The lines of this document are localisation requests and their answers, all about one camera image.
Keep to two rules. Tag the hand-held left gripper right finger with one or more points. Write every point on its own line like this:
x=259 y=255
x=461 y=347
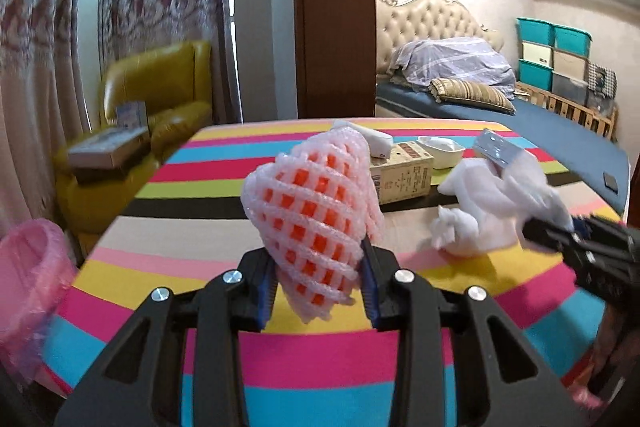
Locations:
x=372 y=292

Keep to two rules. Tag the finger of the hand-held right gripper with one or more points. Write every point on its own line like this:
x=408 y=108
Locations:
x=550 y=237
x=600 y=224

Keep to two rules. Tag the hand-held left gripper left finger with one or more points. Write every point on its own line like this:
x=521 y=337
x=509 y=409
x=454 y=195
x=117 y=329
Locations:
x=265 y=297

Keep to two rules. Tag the pink foam net with orange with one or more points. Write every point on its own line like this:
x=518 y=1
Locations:
x=305 y=217

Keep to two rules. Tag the beige medicine box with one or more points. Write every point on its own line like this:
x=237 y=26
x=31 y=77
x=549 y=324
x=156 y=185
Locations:
x=405 y=177

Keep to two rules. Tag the white paper cup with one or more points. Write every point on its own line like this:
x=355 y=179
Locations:
x=440 y=152

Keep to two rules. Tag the pink lined trash bin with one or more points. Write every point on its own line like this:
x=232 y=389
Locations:
x=30 y=267

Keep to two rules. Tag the person's right forearm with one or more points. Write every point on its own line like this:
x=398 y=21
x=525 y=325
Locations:
x=620 y=347

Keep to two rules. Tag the bed with tufted headboard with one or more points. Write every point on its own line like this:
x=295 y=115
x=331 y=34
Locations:
x=560 y=142

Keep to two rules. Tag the silver foil box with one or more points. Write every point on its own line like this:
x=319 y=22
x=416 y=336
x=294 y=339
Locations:
x=495 y=149

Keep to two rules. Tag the grey clear storage box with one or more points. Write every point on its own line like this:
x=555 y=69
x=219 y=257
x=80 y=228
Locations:
x=570 y=89

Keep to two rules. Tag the houndstooth bag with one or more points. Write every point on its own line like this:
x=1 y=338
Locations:
x=601 y=78

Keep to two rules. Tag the long white foam block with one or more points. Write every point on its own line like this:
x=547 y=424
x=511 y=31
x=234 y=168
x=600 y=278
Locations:
x=375 y=142

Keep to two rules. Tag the brown striped pillow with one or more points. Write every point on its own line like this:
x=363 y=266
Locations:
x=472 y=94

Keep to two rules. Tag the beige storage box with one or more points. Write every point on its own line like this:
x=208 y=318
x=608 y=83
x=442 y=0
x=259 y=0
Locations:
x=570 y=64

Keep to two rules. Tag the cream storage box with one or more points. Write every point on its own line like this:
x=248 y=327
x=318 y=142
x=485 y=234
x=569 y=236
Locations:
x=537 y=53

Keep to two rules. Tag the lilac striped duvet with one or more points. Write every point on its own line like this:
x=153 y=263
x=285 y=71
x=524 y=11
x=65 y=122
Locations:
x=455 y=62

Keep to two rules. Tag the small upright book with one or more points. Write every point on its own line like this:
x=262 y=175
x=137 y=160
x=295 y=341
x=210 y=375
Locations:
x=131 y=114

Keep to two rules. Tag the yellow leather armchair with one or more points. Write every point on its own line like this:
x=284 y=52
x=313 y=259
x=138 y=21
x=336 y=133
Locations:
x=150 y=77

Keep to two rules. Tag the cream tufted headboard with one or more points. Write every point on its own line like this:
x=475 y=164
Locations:
x=425 y=19

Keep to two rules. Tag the brown wooden door panel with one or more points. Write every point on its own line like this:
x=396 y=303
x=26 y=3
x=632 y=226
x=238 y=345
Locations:
x=335 y=32

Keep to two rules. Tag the beige embroidered curtain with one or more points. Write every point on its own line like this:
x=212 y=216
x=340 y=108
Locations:
x=165 y=7
x=45 y=57

